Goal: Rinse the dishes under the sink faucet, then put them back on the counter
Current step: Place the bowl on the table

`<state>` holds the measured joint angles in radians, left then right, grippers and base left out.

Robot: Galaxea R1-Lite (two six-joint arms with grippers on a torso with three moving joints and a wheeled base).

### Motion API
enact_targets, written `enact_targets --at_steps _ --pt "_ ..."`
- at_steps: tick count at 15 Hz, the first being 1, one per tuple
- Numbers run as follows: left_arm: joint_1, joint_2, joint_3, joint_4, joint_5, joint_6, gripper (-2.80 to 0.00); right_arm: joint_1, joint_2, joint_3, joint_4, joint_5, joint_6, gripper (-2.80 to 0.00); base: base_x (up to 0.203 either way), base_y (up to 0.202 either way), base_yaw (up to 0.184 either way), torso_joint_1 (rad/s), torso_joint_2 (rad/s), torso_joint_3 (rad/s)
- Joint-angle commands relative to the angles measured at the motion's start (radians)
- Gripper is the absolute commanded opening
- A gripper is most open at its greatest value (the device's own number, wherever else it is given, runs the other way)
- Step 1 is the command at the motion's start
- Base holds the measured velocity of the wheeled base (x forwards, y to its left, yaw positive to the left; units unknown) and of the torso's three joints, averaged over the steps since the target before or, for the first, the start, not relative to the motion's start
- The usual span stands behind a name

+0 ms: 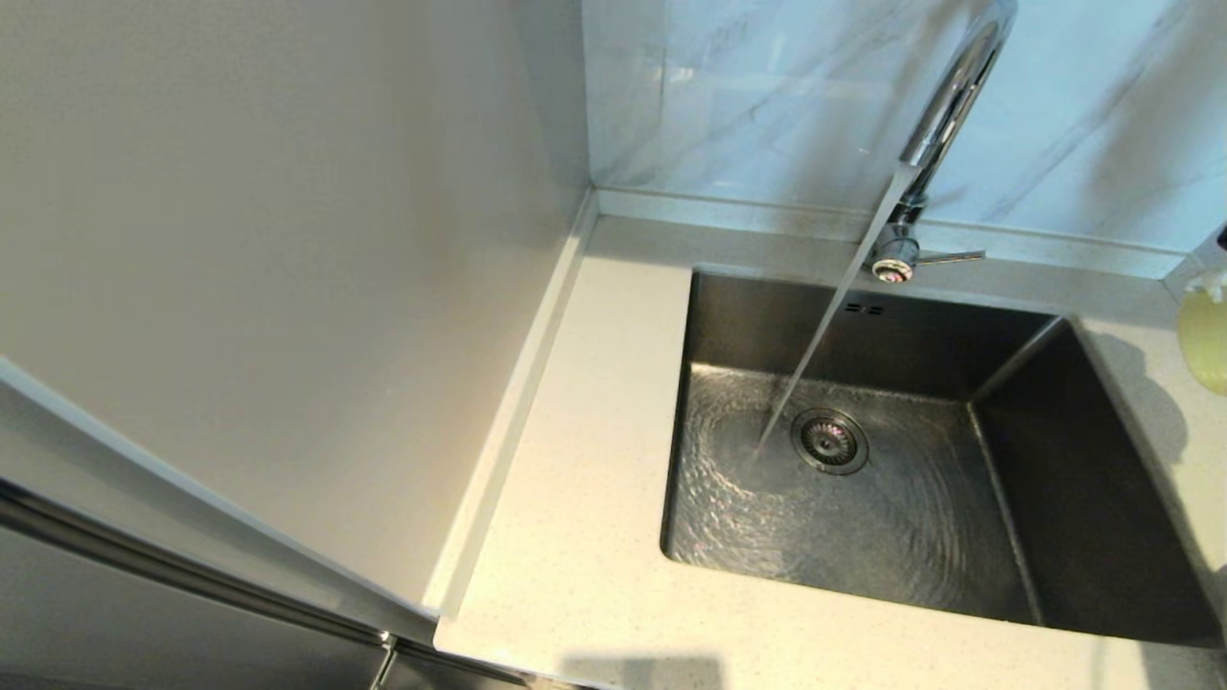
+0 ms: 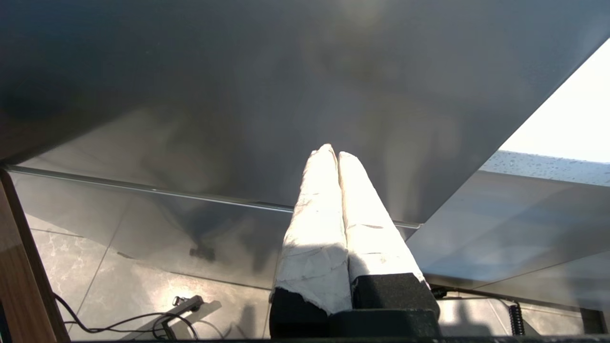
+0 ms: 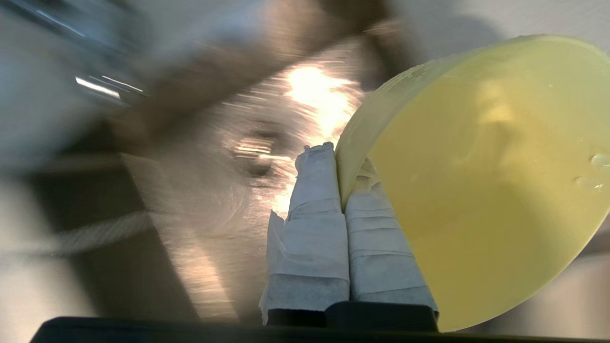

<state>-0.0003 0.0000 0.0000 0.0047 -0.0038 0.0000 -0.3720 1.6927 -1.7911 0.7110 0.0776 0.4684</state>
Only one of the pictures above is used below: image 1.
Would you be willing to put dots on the round metal drain strainer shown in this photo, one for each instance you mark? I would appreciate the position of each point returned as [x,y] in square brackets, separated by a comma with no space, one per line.
[829,442]

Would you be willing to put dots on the large stainless steel appliance door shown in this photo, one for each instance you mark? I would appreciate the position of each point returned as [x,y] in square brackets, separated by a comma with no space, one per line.
[144,623]

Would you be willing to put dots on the yellow bowl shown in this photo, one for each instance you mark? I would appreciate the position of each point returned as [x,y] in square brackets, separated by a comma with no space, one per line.
[1206,340]

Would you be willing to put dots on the chrome gooseneck faucet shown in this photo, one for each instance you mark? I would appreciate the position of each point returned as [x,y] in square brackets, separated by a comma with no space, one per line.
[949,96]

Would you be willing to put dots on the stainless steel sink basin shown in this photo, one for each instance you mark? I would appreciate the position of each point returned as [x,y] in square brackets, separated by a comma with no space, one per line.
[911,517]

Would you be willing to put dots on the tall white cabinet side panel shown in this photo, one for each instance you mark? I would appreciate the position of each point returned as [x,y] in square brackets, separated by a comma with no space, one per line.
[268,268]

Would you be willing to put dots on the running water stream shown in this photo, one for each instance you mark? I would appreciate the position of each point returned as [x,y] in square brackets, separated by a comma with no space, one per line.
[824,326]

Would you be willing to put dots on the right gripper white-taped finger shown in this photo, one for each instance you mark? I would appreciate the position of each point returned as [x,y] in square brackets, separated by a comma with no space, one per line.
[1210,286]

